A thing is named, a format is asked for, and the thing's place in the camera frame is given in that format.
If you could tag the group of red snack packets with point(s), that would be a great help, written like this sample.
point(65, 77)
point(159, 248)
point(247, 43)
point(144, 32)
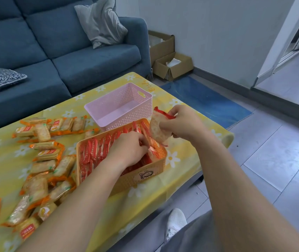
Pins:
point(94, 152)

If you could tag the white shoe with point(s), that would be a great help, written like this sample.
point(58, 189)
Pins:
point(175, 223)

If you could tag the white door frame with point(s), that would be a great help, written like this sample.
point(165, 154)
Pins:
point(278, 44)

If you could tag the pile of snack packets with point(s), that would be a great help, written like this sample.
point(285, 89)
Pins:
point(62, 165)

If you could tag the grey cushion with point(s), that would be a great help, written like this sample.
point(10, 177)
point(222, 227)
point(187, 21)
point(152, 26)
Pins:
point(100, 23)

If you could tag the person's left forearm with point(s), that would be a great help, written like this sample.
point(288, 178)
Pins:
point(68, 212)

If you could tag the blue rug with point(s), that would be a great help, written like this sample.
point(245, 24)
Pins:
point(207, 102)

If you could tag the round snack packet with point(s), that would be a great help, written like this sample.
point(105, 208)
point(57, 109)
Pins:
point(156, 128)

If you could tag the yellow floral tablecloth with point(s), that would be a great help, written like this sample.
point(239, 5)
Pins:
point(186, 165)

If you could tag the tall cardboard box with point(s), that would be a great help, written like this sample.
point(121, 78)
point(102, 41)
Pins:
point(162, 47)

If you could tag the blue fabric sofa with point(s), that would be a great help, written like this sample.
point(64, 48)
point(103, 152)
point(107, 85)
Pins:
point(91, 65)

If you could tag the person's left hand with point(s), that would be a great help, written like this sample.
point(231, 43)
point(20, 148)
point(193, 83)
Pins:
point(128, 149)

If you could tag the person's right hand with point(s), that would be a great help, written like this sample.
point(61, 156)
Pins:
point(188, 123)

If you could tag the orange plastic basket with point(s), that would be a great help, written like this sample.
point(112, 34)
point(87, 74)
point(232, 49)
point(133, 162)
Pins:
point(133, 181)

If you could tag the pink plastic basket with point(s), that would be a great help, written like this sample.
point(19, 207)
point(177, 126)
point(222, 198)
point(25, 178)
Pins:
point(118, 110)

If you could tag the low open cardboard box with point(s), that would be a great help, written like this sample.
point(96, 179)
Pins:
point(181, 68)

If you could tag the grey trousers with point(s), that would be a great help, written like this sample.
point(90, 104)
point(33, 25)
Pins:
point(191, 233)

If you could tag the person's right forearm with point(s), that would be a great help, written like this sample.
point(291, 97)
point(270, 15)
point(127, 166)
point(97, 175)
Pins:
point(230, 194)

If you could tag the white packing paper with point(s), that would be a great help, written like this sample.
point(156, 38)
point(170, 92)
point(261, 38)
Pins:
point(173, 62)

